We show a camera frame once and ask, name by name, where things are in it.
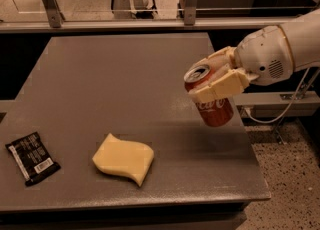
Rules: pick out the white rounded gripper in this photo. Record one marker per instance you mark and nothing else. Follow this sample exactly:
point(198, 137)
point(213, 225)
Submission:
point(263, 55)

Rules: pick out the red coke can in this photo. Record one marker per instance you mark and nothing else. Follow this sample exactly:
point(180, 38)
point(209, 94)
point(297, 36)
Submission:
point(215, 111)

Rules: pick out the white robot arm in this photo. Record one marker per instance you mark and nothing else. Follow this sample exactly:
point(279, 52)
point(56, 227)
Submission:
point(303, 36)

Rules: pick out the yellow wavy sponge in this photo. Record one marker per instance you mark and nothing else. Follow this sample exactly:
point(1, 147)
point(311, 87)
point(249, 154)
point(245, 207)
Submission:
point(124, 158)

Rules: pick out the black snack packet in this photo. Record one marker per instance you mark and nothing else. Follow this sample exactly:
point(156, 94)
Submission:
point(32, 158)

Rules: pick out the horizontal metal rail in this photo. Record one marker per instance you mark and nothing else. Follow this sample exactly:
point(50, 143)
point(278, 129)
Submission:
point(144, 25)

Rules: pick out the left metal rail bracket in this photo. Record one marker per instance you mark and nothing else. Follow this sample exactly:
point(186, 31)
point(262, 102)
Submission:
point(53, 12)

